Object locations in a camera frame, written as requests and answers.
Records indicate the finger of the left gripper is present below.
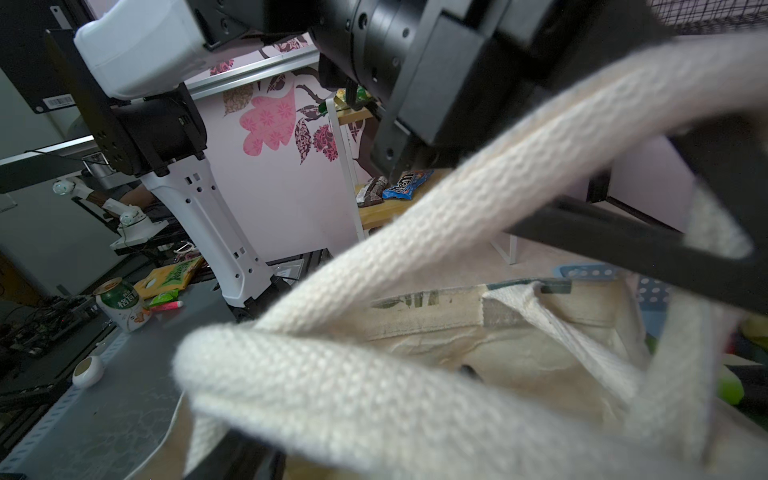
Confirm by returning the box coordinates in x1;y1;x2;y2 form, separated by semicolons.
505;197;767;314
669;115;767;264

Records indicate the cream canvas grocery tote bag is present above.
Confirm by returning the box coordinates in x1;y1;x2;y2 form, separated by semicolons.
122;29;768;480

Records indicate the dark chocolate bar packet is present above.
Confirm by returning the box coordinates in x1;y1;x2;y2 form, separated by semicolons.
355;176;389;208

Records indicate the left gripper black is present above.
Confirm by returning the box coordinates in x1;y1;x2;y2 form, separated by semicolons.
311;1;671;177

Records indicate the black wire wall basket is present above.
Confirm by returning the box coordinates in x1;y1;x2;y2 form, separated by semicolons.
647;0;767;35

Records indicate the blue snack packet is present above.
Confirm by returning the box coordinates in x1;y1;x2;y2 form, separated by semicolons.
382;170;434;201

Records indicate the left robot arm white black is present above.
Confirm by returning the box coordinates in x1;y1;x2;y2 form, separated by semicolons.
44;1;767;313

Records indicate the yellow green snack packet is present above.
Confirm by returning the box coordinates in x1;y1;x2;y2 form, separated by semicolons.
134;256;203;299

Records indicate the green drink can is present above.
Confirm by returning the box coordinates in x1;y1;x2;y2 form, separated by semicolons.
93;277;152;333

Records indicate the blue plastic basket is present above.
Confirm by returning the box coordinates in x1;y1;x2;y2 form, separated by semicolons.
554;263;672;339

